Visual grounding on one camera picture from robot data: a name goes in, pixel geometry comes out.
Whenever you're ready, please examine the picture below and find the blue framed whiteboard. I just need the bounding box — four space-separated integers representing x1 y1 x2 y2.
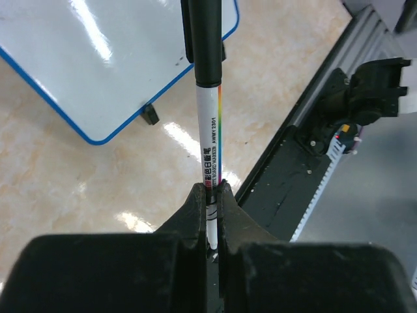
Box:
0 0 240 146

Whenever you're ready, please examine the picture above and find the grey cable duct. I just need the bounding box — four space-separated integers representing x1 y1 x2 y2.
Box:
290 138 345 242

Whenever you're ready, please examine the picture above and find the black white marker pen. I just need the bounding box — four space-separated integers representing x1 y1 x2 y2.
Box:
180 1 225 252

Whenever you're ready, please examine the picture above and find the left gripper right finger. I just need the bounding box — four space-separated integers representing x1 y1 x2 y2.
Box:
217 182 416 312

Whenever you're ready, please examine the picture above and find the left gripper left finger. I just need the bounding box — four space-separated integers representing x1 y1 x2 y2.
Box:
1 183 207 312

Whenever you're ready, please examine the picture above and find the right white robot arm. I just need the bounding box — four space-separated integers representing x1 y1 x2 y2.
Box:
318 57 412 129

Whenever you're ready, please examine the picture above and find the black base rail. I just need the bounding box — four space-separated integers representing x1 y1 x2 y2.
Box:
235 68 354 241

